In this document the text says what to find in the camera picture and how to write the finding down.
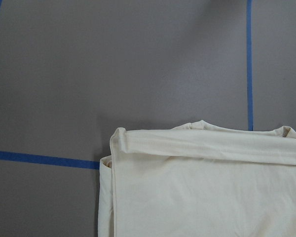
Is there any beige long-sleeve printed shirt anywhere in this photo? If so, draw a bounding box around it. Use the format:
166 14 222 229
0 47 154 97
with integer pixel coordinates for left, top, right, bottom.
98 120 296 237

